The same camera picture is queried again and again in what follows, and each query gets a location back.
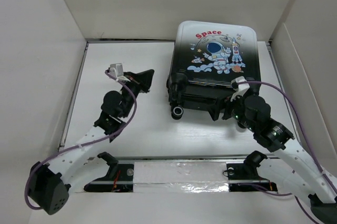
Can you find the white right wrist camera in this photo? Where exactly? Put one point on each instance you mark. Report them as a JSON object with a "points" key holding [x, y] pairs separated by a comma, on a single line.
{"points": [[240, 86]]}

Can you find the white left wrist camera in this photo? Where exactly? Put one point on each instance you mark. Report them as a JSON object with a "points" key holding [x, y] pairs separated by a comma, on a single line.
{"points": [[117, 73]]}

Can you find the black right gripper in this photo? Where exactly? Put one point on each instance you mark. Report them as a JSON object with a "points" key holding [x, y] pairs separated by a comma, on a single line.
{"points": [[214, 111]]}

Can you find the aluminium mounting rail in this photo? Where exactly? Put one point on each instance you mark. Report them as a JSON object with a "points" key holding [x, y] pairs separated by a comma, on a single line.
{"points": [[180, 181]]}

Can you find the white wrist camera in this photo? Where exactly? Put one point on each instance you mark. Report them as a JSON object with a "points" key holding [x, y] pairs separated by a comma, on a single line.
{"points": [[117, 73], [240, 86]]}

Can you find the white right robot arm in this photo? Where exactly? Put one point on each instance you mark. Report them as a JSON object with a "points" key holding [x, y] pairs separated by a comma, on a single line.
{"points": [[303, 178]]}

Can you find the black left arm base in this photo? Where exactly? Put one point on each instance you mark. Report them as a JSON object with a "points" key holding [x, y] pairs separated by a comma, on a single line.
{"points": [[118, 178]]}

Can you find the black white space suitcase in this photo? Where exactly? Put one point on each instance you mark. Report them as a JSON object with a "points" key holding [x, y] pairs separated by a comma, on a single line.
{"points": [[206, 58]]}

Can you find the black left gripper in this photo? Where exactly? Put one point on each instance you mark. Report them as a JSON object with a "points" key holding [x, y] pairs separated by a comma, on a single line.
{"points": [[142, 82]]}

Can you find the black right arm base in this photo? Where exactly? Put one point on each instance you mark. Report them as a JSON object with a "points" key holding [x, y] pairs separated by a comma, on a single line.
{"points": [[237, 171]]}

